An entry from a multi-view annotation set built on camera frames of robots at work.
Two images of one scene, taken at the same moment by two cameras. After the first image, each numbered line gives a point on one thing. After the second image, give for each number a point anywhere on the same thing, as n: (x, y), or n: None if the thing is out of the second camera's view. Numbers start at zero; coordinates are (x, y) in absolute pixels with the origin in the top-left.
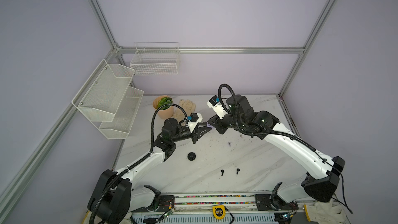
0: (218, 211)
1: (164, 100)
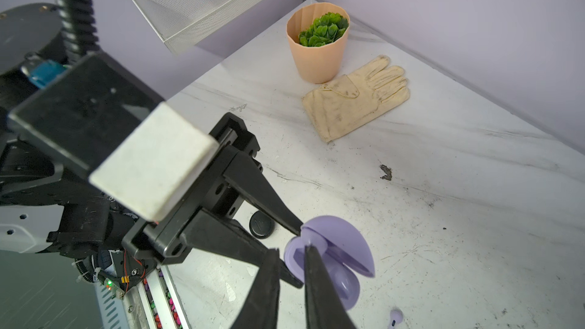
0: None
1: (318, 36)
